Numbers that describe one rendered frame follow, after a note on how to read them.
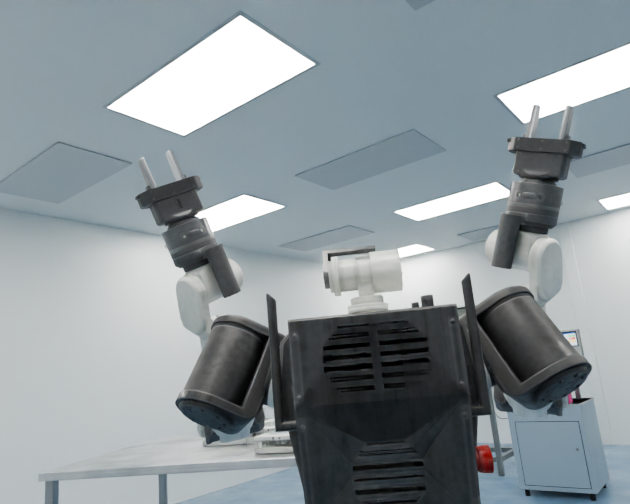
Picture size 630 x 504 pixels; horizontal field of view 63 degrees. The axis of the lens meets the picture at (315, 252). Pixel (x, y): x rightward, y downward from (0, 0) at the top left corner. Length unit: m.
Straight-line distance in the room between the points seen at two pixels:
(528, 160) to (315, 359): 0.56
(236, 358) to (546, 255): 0.54
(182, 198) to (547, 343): 0.65
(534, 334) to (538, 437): 4.35
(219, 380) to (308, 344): 0.19
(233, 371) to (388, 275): 0.27
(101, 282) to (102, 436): 1.50
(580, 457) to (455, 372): 4.47
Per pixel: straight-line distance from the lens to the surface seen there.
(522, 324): 0.78
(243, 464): 2.28
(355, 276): 0.80
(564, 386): 0.79
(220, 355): 0.77
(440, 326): 0.61
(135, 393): 5.80
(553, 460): 5.12
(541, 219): 0.96
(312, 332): 0.61
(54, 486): 2.73
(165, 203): 0.97
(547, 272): 0.97
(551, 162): 0.98
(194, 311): 0.96
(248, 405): 0.75
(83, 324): 5.55
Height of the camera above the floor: 1.22
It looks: 13 degrees up
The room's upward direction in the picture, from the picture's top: 5 degrees counter-clockwise
